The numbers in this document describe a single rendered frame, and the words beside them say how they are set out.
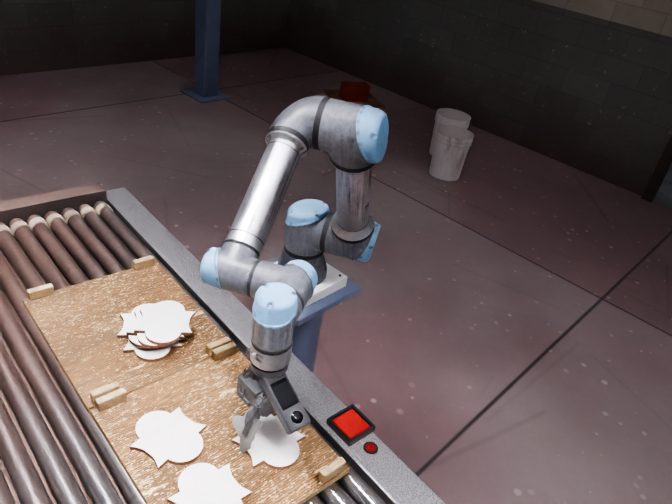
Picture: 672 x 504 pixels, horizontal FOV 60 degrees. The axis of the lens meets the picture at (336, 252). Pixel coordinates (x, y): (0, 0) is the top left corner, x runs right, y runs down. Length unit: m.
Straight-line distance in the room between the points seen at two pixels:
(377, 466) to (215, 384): 0.39
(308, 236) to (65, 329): 0.65
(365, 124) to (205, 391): 0.67
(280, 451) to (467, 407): 1.66
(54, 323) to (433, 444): 1.63
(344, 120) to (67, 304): 0.82
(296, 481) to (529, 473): 1.59
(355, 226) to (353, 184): 0.17
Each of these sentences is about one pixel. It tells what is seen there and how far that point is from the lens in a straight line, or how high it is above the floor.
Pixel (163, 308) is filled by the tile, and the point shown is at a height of 0.99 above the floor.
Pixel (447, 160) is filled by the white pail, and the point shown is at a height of 0.18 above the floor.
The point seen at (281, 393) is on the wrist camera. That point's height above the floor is 1.10.
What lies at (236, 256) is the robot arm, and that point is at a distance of 1.13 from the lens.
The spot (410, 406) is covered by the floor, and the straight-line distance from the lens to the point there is 2.69.
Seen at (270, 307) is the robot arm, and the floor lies 1.29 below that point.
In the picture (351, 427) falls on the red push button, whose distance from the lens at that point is 1.30.
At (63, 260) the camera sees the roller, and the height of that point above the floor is 0.92.
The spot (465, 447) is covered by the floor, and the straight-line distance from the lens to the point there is 2.62.
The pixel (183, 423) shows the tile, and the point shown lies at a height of 0.95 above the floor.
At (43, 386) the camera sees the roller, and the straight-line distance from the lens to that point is 1.40.
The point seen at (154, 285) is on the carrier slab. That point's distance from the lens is 1.61.
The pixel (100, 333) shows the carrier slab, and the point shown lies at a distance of 1.48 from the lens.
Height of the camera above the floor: 1.91
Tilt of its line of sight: 32 degrees down
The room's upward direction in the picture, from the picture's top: 10 degrees clockwise
